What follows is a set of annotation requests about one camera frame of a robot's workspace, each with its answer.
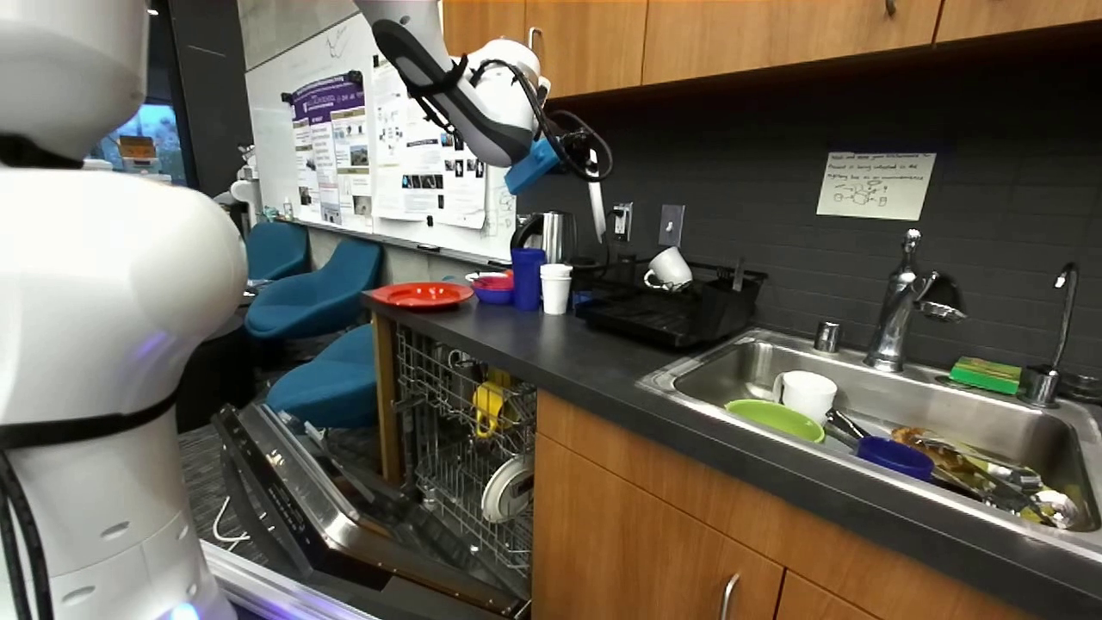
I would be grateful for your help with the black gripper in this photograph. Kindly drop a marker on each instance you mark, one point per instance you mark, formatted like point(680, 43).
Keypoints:
point(578, 146)

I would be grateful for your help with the white plate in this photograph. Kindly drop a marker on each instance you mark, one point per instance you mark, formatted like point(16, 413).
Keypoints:
point(505, 492)
point(598, 210)

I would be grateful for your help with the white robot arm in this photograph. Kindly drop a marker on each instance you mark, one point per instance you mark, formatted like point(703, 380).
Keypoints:
point(90, 299)

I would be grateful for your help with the grey power outlet plate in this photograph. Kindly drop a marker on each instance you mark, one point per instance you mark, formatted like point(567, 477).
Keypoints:
point(620, 222)

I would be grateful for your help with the red plate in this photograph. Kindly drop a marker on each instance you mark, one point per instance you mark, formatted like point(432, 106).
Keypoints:
point(416, 293)

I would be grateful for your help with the green plate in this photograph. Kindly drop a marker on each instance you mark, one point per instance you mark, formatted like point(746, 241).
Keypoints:
point(777, 420)

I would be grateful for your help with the steel electric kettle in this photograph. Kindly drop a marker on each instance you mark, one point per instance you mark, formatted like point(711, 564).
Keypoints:
point(553, 234)

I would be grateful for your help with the blue tumbler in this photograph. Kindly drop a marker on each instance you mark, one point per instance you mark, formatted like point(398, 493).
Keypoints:
point(527, 281)

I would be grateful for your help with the white paper cup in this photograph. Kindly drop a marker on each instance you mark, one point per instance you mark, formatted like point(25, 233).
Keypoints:
point(554, 292)

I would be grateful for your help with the white ceramic mug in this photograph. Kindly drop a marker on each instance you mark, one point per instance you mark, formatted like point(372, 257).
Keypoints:
point(664, 273)

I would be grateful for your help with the white research poster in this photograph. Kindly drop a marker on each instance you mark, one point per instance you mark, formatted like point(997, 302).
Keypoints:
point(432, 184)

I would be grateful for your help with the purple bowl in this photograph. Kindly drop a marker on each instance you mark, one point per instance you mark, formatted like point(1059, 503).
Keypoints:
point(494, 292)

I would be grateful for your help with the black dish rack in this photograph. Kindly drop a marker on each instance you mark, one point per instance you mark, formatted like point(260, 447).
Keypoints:
point(675, 316)

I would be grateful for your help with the steel sink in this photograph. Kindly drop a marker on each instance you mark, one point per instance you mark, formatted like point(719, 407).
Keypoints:
point(733, 365)

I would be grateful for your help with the yellow cup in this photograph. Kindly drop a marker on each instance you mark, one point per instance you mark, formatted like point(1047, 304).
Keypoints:
point(490, 407)

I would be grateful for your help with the teal chair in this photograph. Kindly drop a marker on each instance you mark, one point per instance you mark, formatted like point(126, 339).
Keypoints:
point(278, 250)
point(311, 299)
point(329, 385)

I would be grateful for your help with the whiteboard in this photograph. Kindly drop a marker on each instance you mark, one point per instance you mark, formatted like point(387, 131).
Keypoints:
point(269, 139)

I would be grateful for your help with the wooden cabinet side panel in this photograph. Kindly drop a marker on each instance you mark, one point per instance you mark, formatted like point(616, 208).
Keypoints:
point(387, 390)

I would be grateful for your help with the chrome faucet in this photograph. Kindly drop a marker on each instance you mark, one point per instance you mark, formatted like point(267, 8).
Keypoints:
point(895, 322)

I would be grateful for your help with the wooden base cabinets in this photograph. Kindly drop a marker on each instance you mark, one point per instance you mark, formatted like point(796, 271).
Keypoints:
point(640, 537)

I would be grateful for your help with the blue plastic container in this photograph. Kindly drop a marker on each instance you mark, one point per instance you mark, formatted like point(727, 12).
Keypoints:
point(893, 455)

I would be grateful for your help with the steel dishwasher door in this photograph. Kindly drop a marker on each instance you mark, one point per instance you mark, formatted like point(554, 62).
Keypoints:
point(311, 503)

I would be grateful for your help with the green sponge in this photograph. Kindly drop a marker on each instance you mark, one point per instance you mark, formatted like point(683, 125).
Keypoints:
point(985, 378)

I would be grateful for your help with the dirty cutlery pile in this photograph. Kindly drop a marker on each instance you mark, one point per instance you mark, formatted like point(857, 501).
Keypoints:
point(985, 477)

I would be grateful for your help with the small chrome tap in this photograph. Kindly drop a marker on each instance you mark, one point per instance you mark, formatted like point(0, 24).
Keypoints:
point(1044, 390)

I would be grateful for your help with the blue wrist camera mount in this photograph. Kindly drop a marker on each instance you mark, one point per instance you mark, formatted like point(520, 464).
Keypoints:
point(530, 170)

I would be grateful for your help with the grey light switch plate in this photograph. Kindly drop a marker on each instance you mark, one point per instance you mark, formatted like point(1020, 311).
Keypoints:
point(674, 225)

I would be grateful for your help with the wooden wall cabinets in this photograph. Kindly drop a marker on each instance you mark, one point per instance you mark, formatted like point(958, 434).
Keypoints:
point(711, 39)

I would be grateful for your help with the white paper wall note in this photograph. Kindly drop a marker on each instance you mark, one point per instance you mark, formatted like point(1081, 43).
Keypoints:
point(877, 187)

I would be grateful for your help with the aluminium frame rail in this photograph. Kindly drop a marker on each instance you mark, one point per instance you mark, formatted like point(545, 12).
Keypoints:
point(261, 589)

